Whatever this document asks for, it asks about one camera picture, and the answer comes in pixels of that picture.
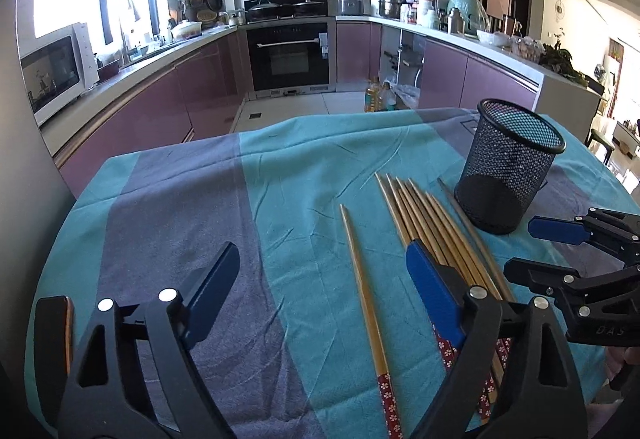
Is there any bamboo chopstick lone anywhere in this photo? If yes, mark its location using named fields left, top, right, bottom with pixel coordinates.
left=340, top=204, right=404, bottom=438

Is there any dark bamboo chopstick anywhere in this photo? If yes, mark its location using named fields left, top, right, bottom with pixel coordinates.
left=437, top=178, right=515, bottom=301

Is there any black mesh utensil cup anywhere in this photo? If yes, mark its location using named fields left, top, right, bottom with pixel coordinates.
left=454, top=98, right=566, bottom=235

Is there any teal and purple tablecloth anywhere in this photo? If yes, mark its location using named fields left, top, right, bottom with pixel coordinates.
left=24, top=108, right=639, bottom=438

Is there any mint green appliance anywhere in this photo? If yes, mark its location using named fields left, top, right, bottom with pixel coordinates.
left=447, top=0, right=490, bottom=35

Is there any cooking oil bottle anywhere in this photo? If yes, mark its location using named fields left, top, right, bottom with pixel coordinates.
left=364, top=77, right=397, bottom=112

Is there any white microwave oven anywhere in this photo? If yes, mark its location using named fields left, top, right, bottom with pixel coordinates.
left=20, top=23, right=99, bottom=126

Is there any steel stock pot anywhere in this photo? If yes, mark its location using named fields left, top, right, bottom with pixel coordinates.
left=378, top=0, right=406, bottom=20

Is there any black built-in oven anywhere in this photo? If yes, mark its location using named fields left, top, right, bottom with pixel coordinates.
left=246, top=22, right=330, bottom=92

